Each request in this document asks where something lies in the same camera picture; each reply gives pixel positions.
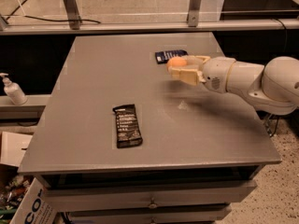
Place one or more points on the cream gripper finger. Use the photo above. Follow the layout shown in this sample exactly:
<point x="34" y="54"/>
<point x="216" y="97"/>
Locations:
<point x="196" y="60"/>
<point x="189" y="76"/>

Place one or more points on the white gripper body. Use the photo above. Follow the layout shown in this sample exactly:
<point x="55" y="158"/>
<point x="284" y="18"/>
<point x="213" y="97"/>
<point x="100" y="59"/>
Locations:
<point x="217" y="72"/>

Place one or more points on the orange fruit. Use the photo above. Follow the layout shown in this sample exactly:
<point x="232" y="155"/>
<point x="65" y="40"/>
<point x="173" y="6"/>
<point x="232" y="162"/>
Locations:
<point x="176" y="63"/>

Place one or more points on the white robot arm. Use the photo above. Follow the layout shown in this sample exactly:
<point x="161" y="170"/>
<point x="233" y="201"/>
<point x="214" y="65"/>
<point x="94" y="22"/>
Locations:
<point x="273" y="88"/>

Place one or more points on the blue rxbar blueberry wrapper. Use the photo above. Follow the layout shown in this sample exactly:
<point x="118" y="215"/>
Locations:
<point x="164" y="56"/>

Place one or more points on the black rxbar chocolate wrapper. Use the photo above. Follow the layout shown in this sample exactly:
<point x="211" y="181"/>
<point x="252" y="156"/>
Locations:
<point x="127" y="127"/>

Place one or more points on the grey drawer cabinet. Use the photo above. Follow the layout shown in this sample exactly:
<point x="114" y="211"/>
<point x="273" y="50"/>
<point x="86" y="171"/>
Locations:
<point x="200" y="150"/>

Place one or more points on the upper drawer knob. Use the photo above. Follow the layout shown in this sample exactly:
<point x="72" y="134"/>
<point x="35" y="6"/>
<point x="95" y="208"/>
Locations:
<point x="152" y="204"/>

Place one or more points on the left side shelf ledge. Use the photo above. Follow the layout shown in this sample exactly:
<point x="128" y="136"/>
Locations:
<point x="32" y="109"/>

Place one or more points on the white pump bottle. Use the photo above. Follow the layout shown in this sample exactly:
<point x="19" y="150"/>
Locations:
<point x="13" y="90"/>

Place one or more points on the white cardboard box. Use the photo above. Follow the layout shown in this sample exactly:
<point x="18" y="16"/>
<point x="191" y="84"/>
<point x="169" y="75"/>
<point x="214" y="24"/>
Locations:
<point x="13" y="147"/>

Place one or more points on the printed cardboard box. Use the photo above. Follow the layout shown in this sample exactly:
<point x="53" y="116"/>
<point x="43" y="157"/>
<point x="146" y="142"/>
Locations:
<point x="33" y="208"/>

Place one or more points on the right metal railing post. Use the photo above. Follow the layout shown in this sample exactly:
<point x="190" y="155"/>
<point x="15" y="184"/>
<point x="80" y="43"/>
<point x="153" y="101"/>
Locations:
<point x="193" y="13"/>

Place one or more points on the metal railing post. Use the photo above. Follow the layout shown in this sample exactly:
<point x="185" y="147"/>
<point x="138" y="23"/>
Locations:
<point x="72" y="13"/>
<point x="193" y="13"/>

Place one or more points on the left metal railing post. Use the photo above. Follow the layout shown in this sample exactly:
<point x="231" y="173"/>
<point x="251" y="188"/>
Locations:
<point x="72" y="13"/>

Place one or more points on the horizontal metal rail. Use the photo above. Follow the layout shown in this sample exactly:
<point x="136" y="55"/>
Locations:
<point x="147" y="28"/>

